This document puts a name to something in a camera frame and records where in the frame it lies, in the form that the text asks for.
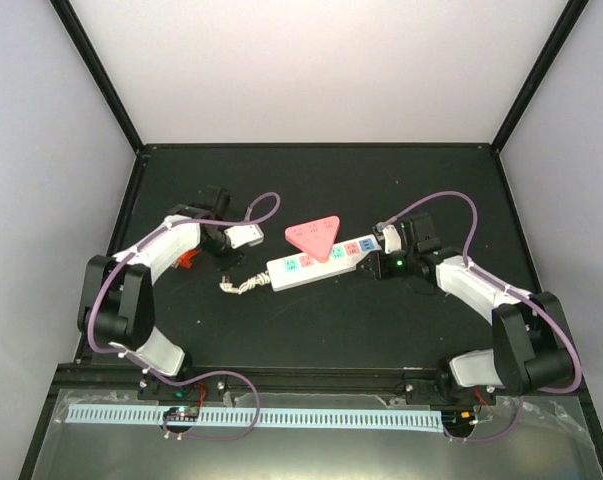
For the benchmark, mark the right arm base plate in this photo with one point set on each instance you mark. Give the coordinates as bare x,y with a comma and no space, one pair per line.
436,387

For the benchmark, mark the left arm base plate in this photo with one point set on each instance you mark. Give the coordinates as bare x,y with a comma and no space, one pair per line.
184,403

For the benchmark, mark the white power strip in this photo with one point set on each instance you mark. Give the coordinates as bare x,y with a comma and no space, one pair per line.
301,269

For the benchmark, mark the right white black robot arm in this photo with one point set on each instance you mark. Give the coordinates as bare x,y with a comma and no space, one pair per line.
529,350

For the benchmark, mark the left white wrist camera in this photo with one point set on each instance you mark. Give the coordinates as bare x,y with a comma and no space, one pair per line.
244,235

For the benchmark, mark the right black frame post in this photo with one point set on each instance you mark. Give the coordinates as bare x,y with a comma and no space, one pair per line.
557,38

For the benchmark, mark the pink triangular plug adapter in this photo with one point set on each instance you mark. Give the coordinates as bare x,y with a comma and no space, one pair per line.
315,238

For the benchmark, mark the left black frame post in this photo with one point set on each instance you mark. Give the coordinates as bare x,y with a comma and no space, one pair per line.
82,43

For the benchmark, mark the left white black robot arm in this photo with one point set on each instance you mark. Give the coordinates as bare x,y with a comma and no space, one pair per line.
117,306

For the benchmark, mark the black frame post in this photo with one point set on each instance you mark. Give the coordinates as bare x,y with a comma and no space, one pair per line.
557,38
82,43

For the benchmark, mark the white slotted cable duct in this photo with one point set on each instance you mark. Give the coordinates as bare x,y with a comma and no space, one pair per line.
294,418

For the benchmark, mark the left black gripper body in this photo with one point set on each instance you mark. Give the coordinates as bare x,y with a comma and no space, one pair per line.
212,246

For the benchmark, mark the red cube plug adapter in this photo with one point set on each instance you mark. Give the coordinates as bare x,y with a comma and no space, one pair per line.
185,260

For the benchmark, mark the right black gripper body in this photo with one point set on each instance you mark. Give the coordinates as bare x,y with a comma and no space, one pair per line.
393,270

